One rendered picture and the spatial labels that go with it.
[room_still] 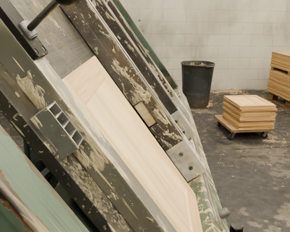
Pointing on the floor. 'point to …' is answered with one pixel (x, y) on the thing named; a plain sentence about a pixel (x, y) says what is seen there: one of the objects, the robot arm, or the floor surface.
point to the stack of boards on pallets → (285, 79)
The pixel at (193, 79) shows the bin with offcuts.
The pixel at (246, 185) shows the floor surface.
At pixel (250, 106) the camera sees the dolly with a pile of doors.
